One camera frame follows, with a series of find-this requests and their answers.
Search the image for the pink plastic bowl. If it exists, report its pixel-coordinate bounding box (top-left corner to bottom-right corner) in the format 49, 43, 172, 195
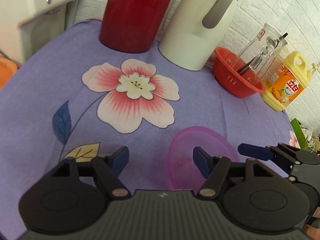
165, 126, 239, 192

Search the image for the person's right hand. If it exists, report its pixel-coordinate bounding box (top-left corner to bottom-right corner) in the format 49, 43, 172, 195
302, 225, 320, 240

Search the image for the green box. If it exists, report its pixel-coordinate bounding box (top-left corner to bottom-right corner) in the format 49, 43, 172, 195
290, 119, 312, 152

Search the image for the yellow detergent bottle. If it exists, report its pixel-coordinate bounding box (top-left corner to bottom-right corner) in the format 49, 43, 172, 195
261, 51, 319, 111

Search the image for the red plastic basket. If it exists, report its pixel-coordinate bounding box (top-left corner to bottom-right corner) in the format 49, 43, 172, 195
212, 47, 265, 98

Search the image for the clear glass carafe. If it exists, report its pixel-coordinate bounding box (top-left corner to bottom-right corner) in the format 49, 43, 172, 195
231, 23, 288, 85

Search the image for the black straw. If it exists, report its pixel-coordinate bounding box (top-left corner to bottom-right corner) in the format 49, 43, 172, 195
237, 33, 288, 75

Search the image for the purple floral tablecloth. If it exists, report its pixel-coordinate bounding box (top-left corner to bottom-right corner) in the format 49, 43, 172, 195
1, 20, 291, 239

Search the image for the orange plastic basin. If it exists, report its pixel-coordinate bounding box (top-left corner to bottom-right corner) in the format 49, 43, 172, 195
0, 56, 18, 89

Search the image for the white thermos jug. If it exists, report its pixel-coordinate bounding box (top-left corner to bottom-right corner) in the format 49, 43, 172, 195
159, 0, 238, 71

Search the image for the white water dispenser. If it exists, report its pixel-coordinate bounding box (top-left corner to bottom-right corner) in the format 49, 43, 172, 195
1, 0, 76, 66

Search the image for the red thermos jug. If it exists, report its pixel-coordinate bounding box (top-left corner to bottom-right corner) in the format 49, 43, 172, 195
99, 0, 171, 53

